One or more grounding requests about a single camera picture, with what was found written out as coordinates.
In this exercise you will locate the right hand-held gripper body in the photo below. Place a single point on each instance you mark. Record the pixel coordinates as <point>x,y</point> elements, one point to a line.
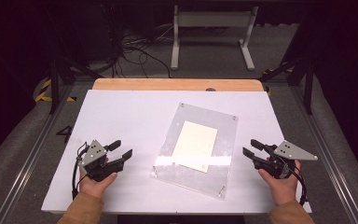
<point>289,152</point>

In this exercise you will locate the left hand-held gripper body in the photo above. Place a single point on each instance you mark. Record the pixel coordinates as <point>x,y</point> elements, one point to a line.
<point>94,155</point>

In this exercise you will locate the art print card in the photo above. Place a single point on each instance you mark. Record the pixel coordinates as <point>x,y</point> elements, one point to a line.
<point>195,144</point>

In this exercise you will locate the clear acrylic photo frame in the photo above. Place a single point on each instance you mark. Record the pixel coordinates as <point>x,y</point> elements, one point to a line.
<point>199,186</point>

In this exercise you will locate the person's left hand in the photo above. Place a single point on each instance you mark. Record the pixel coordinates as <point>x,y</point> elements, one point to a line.
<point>94,186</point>

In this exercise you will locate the person's right hand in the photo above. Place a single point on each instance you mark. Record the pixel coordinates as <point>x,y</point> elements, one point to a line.
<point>281,189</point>

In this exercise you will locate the white board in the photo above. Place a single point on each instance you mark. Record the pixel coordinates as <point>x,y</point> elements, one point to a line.
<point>121,118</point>

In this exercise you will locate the black metal stand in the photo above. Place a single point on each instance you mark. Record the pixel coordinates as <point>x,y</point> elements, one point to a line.
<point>307,90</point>
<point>55,84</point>

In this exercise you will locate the wooden table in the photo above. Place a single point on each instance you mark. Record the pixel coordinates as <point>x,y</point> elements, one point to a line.
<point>155,84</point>

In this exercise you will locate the yellow black hazard tape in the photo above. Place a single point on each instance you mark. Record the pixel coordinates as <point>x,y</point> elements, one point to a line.
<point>43,91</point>
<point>273,71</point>

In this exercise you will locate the aluminium floor rail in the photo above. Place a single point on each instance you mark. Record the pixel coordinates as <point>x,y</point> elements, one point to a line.
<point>28,161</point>
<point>332,168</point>

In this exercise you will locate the white metal desk frame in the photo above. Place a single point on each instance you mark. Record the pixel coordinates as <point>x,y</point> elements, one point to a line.
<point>213,19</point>

